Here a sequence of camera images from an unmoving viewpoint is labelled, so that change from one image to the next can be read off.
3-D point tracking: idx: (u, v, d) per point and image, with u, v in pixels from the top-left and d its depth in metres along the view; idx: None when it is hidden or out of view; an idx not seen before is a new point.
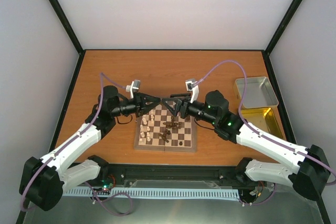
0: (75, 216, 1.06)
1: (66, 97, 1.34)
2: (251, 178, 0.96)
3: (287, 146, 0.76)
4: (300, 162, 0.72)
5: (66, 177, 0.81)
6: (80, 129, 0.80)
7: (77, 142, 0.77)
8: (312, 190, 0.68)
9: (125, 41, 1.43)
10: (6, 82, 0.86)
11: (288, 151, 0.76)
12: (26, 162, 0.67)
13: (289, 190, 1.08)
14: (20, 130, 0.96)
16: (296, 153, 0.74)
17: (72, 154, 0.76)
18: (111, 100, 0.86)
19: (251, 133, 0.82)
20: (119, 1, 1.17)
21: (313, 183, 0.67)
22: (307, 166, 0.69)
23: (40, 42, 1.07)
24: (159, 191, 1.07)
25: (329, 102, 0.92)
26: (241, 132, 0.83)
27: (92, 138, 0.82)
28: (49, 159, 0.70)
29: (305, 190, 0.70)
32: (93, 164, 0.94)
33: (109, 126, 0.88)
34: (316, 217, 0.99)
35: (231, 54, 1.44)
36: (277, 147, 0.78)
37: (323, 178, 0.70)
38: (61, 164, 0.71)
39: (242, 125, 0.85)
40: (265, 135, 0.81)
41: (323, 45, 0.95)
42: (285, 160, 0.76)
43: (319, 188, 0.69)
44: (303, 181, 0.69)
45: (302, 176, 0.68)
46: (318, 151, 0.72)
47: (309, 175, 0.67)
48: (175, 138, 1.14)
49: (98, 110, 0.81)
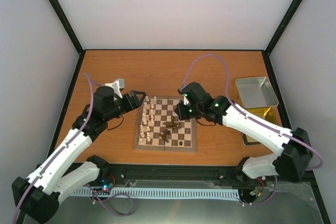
0: (75, 217, 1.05)
1: (66, 97, 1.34)
2: (249, 176, 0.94)
3: (271, 127, 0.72)
4: (284, 144, 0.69)
5: (63, 185, 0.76)
6: (66, 139, 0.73)
7: (64, 155, 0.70)
8: (294, 172, 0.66)
9: (125, 41, 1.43)
10: (6, 82, 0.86)
11: (272, 133, 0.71)
12: (14, 183, 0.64)
13: (289, 190, 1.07)
14: (20, 129, 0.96)
16: (281, 135, 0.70)
17: (61, 168, 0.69)
18: (106, 100, 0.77)
19: (237, 114, 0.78)
20: (119, 2, 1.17)
21: (295, 166, 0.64)
22: (292, 149, 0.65)
23: (40, 42, 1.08)
24: (159, 191, 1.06)
25: (328, 101, 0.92)
26: (227, 114, 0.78)
27: (82, 147, 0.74)
28: (35, 179, 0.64)
29: (286, 171, 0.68)
32: (92, 167, 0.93)
33: (100, 128, 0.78)
34: (315, 217, 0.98)
35: (231, 54, 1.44)
36: (264, 128, 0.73)
37: (306, 162, 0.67)
38: (49, 182, 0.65)
39: (229, 107, 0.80)
40: (252, 116, 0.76)
41: (322, 45, 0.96)
42: (270, 142, 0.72)
43: (301, 171, 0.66)
44: (285, 163, 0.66)
45: (285, 158, 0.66)
46: (304, 134, 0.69)
47: (292, 157, 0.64)
48: (175, 138, 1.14)
49: (90, 110, 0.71)
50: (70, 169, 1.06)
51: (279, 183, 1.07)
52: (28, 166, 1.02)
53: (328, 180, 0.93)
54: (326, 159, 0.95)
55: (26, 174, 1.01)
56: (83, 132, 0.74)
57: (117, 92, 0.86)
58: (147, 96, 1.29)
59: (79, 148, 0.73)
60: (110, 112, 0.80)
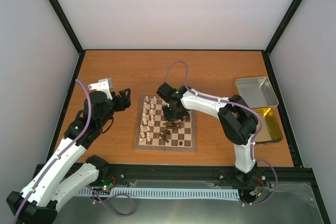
0: (74, 219, 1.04)
1: (66, 97, 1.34)
2: (244, 170, 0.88)
3: (212, 98, 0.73)
4: (221, 107, 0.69)
5: (60, 193, 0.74)
6: (59, 150, 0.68)
7: (57, 166, 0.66)
8: (233, 132, 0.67)
9: (125, 42, 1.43)
10: (6, 82, 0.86)
11: (213, 102, 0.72)
12: (8, 196, 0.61)
13: (289, 190, 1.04)
14: (20, 130, 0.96)
16: (219, 102, 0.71)
17: (54, 180, 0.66)
18: (98, 106, 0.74)
19: (189, 95, 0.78)
20: (118, 2, 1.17)
21: (232, 126, 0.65)
22: (227, 110, 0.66)
23: (40, 41, 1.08)
24: (159, 191, 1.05)
25: (329, 100, 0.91)
26: (184, 96, 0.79)
27: (75, 156, 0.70)
28: (28, 194, 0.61)
29: (229, 134, 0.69)
32: (91, 169, 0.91)
33: (92, 135, 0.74)
34: (315, 217, 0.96)
35: (232, 54, 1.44)
36: (208, 101, 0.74)
37: (247, 124, 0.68)
38: (42, 196, 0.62)
39: (186, 91, 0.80)
40: (201, 94, 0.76)
41: (323, 44, 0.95)
42: (214, 112, 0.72)
43: (242, 130, 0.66)
44: (224, 125, 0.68)
45: (222, 119, 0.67)
46: (241, 99, 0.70)
47: (226, 117, 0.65)
48: (175, 138, 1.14)
49: (88, 120, 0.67)
50: (71, 169, 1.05)
51: (279, 183, 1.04)
52: (28, 167, 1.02)
53: (329, 180, 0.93)
54: (326, 158, 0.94)
55: (27, 174, 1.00)
56: (75, 143, 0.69)
57: (107, 95, 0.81)
58: (147, 96, 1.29)
59: (73, 158, 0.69)
60: (104, 116, 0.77)
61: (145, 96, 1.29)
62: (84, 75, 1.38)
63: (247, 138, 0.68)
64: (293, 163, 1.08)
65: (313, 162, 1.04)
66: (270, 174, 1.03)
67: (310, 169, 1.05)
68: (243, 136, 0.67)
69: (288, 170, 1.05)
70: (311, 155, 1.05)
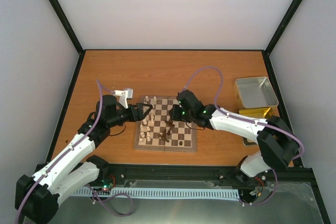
0: (74, 219, 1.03)
1: (66, 97, 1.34)
2: (248, 174, 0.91)
3: (248, 120, 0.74)
4: (259, 131, 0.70)
5: (62, 188, 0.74)
6: (72, 142, 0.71)
7: (70, 156, 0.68)
8: (275, 157, 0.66)
9: (125, 41, 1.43)
10: (6, 82, 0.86)
11: (249, 124, 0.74)
12: (18, 181, 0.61)
13: (289, 190, 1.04)
14: (20, 129, 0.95)
16: (255, 124, 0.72)
17: (65, 170, 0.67)
18: (109, 109, 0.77)
19: (220, 115, 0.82)
20: (118, 2, 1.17)
21: (273, 151, 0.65)
22: (266, 135, 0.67)
23: (40, 41, 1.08)
24: (159, 191, 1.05)
25: (329, 99, 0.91)
26: (212, 116, 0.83)
27: (86, 151, 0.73)
28: (40, 177, 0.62)
29: (270, 159, 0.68)
32: (91, 167, 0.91)
33: (103, 135, 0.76)
34: (315, 217, 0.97)
35: (231, 54, 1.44)
36: (243, 123, 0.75)
37: (288, 148, 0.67)
38: (53, 181, 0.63)
39: (214, 110, 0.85)
40: (233, 114, 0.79)
41: (323, 43, 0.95)
42: (248, 133, 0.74)
43: (284, 156, 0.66)
44: (264, 150, 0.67)
45: (262, 143, 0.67)
46: (280, 120, 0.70)
47: (266, 142, 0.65)
48: (175, 138, 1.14)
49: (97, 120, 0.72)
50: None
51: (279, 183, 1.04)
52: (28, 167, 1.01)
53: (329, 179, 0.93)
54: (327, 158, 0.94)
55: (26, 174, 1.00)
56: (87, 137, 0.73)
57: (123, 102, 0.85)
58: (147, 96, 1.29)
59: (84, 151, 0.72)
60: (114, 120, 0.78)
61: (145, 96, 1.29)
62: (84, 75, 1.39)
63: (288, 162, 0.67)
64: (293, 163, 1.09)
65: (313, 162, 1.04)
66: (270, 174, 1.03)
67: (310, 169, 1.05)
68: (285, 161, 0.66)
69: (289, 170, 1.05)
70: (311, 155, 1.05)
